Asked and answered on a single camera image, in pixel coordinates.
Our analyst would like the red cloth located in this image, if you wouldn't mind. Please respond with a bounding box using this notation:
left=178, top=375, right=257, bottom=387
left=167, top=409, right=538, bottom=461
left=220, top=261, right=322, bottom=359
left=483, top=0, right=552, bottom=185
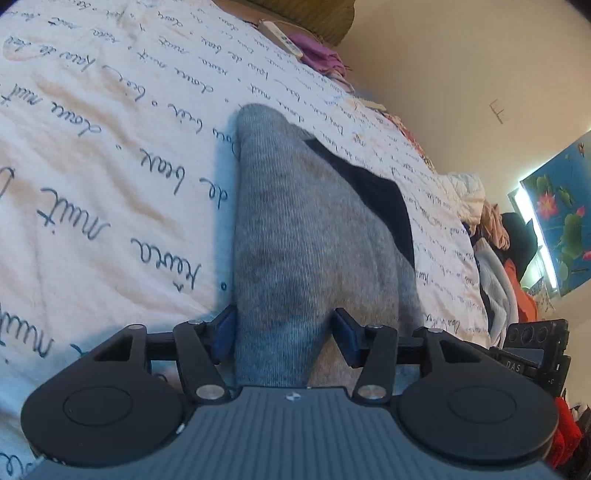
left=547, top=396, right=583, bottom=474

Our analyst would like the pink cloth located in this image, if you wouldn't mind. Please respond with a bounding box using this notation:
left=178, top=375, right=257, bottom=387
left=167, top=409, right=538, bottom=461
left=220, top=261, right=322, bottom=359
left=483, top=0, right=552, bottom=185
left=479, top=199, right=510, bottom=254

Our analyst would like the folded navy garment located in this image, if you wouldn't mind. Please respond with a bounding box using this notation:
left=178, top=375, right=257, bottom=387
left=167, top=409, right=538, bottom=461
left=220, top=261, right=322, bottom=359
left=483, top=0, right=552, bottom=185
left=302, top=137, right=417, bottom=269

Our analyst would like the orange cloth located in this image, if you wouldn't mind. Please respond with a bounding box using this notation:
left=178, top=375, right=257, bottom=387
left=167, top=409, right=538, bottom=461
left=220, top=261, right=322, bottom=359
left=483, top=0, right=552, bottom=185
left=502, top=258, right=539, bottom=325

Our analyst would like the light blue cloth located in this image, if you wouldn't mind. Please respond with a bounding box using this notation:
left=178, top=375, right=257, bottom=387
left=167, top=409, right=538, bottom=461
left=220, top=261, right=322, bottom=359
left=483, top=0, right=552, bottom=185
left=474, top=237, right=520, bottom=344

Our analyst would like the white script-printed bedsheet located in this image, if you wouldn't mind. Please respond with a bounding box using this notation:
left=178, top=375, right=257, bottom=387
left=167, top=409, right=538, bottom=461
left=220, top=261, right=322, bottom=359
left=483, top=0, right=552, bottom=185
left=0, top=0, right=493, bottom=480

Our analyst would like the grey knit sweater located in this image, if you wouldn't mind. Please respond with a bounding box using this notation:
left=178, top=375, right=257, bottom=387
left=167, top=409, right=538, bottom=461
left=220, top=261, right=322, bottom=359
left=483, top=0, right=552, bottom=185
left=233, top=103, right=424, bottom=389

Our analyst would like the olive upholstered headboard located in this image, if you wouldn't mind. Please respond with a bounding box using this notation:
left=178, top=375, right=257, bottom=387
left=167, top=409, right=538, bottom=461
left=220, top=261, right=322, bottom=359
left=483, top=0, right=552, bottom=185
left=216, top=0, right=357, bottom=48

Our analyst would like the black cloth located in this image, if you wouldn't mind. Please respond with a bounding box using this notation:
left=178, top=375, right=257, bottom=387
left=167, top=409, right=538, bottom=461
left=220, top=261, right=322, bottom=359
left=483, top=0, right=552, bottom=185
left=501, top=211, right=542, bottom=283

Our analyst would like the purple cloth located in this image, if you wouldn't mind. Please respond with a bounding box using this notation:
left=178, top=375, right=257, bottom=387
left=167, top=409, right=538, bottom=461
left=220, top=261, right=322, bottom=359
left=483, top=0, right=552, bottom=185
left=295, top=34, right=346, bottom=75

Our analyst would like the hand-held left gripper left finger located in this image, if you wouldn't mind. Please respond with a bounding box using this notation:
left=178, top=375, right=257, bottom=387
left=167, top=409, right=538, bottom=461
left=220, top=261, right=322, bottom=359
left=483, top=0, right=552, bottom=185
left=90, top=304, right=239, bottom=405

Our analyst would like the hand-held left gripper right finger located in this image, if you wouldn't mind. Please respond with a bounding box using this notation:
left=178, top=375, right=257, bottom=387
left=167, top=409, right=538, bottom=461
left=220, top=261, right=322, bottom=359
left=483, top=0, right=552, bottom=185
left=333, top=306, right=468, bottom=405

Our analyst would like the flower wall poster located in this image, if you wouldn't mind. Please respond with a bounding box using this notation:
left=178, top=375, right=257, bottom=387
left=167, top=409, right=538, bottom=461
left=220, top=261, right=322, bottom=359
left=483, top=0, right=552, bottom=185
left=519, top=136, right=591, bottom=297

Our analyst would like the floral patterned cloth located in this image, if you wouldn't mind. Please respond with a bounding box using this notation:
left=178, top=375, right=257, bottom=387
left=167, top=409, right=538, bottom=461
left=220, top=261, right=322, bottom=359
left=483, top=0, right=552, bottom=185
left=387, top=114, right=437, bottom=172

